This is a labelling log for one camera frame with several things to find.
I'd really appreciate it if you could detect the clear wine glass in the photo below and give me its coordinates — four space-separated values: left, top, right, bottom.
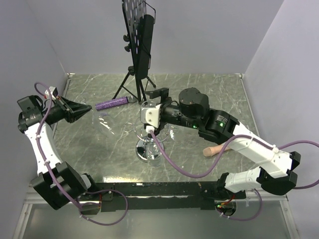
146 143 163 167
92 112 117 137
141 100 157 109
169 124 178 141

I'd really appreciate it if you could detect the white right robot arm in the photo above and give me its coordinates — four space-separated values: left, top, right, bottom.
141 88 301 199

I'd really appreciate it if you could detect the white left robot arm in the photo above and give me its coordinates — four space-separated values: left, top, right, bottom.
17 95 98 210

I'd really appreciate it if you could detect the chrome wine glass rack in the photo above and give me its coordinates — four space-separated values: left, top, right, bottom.
123 117 159 164

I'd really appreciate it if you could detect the purple glitter microphone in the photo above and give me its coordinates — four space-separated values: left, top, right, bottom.
95 96 138 111

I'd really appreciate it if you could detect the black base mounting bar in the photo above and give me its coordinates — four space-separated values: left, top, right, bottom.
81 181 246 212

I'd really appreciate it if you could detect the black music stand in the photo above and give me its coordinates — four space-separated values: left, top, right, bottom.
113 0 156 103

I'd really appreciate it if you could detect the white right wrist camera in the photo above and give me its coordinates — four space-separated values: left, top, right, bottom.
140 104 161 133

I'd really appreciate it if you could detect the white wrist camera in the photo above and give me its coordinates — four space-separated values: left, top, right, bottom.
140 104 161 133
44 86 58 100

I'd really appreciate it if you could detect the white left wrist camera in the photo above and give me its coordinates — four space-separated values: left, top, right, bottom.
44 86 58 100

